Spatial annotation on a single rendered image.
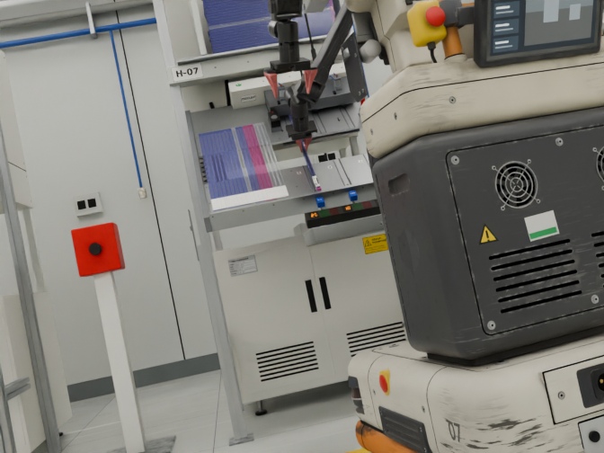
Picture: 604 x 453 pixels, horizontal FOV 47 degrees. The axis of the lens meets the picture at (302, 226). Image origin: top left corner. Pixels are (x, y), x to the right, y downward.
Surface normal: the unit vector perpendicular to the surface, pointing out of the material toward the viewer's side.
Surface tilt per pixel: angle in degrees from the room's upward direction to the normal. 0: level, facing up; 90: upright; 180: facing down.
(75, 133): 90
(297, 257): 90
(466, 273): 90
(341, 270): 90
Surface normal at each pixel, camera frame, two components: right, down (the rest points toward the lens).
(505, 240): 0.25, -0.11
